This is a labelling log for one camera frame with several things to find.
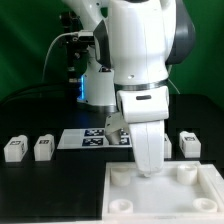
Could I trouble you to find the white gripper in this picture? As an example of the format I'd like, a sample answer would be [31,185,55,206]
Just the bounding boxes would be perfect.
[117,86,169,176]

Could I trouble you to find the white square tabletop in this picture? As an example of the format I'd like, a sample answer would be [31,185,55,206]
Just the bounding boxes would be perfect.
[102,161,224,224]

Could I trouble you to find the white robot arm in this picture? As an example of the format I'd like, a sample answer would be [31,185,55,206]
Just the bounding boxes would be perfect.
[62,0,195,176]

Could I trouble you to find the white sheet with tags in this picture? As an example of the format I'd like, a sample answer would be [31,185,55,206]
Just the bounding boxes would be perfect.
[57,128,131,149]

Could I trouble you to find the black cables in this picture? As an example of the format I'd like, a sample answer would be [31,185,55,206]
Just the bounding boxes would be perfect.
[0,81,79,106]

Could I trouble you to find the white cable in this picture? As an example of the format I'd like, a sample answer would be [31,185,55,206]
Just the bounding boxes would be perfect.
[39,32,80,98]

